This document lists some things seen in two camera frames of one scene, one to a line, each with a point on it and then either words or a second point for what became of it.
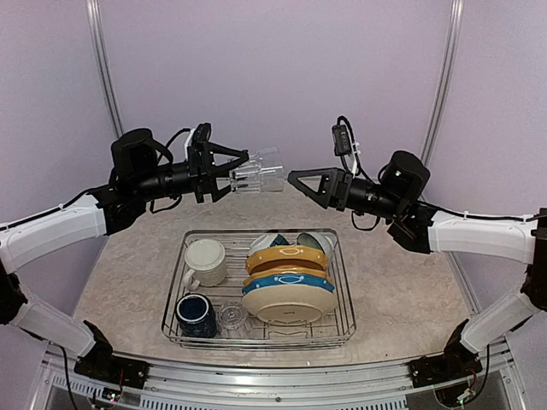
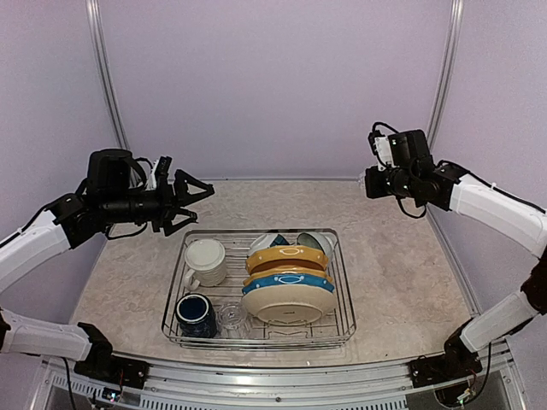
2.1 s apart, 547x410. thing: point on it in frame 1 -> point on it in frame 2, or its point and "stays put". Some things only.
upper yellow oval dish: (286, 257) stays put
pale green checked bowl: (319, 240) stays put
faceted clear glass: (232, 320) stays put
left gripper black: (202, 170) -> (170, 205)
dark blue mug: (196, 317) stays put
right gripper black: (333, 189) -> (374, 190)
